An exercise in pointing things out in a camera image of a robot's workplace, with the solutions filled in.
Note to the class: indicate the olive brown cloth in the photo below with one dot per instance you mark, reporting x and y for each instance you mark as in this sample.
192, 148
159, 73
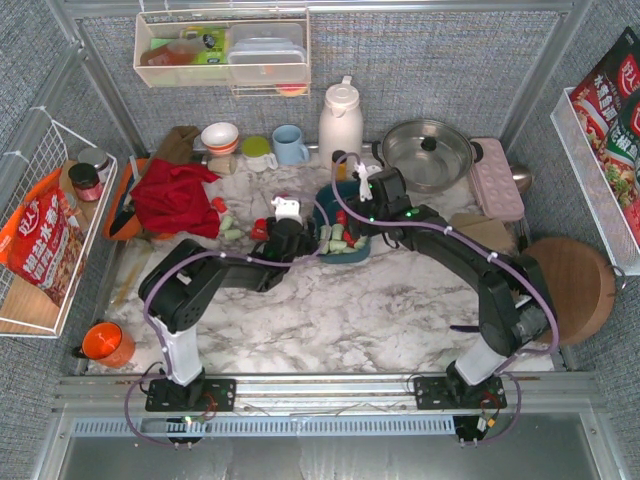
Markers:
177, 146

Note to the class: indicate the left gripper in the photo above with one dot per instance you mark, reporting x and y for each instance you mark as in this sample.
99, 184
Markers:
304, 237

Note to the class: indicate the brown cardboard sheet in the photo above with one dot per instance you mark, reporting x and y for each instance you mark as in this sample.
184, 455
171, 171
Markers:
490, 233

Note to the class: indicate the orange tray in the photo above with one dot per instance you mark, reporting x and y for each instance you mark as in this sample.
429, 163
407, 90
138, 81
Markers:
123, 201

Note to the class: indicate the pink egg tray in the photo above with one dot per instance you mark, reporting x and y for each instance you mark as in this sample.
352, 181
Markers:
492, 183

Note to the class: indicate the round wooden board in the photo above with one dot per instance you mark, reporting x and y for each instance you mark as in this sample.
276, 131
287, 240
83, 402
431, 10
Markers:
581, 284

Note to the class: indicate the green lidded cup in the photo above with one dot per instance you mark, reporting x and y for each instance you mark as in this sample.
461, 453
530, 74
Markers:
257, 153

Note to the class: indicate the white thermos jug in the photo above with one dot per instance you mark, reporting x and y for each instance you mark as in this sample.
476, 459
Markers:
341, 123

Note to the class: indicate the orange mug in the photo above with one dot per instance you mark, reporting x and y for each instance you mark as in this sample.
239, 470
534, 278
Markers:
108, 344

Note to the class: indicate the steel pot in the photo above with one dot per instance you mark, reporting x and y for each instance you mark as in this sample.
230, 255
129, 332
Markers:
431, 156

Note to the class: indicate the metal lid jar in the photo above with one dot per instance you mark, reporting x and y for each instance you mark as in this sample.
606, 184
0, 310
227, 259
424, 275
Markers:
98, 159

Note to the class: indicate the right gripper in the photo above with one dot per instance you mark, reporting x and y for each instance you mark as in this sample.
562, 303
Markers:
361, 211

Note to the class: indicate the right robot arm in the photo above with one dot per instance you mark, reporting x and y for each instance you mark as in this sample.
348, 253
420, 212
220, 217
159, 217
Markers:
514, 304

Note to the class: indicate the orange juice bottle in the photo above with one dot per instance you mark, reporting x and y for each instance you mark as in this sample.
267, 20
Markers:
340, 167

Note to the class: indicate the blue mug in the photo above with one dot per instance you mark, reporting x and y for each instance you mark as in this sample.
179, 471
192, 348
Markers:
289, 147

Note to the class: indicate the white mesh rack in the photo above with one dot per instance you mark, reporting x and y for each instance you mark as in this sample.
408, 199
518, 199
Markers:
610, 222

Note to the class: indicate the red snack bag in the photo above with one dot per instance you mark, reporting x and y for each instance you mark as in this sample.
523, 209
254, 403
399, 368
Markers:
39, 243

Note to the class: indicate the clear wall shelf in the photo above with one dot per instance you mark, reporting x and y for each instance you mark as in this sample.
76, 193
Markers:
162, 58

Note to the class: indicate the white orange bowl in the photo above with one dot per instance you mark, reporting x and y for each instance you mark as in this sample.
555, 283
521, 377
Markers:
220, 138

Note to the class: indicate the green drink bottle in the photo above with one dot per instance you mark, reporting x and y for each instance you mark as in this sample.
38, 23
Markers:
214, 40

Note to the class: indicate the dark lid jar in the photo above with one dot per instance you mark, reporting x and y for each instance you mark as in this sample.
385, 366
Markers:
85, 182

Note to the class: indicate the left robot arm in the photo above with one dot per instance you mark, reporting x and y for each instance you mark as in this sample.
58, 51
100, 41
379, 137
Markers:
180, 288

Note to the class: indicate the red seasoning packet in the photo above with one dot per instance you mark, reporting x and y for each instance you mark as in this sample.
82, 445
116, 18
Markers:
606, 103

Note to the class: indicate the teal storage basket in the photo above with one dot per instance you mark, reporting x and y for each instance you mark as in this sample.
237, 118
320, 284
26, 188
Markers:
325, 197

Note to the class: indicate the clear plastic food box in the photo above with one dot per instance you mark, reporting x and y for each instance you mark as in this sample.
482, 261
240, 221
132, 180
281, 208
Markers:
267, 53

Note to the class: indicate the black knife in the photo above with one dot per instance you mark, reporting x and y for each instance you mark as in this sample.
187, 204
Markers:
120, 220

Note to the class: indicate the red cloth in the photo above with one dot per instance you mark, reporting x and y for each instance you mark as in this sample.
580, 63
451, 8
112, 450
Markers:
170, 199

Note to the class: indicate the white wire basket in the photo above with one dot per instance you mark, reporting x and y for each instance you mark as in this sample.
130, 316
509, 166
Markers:
26, 311

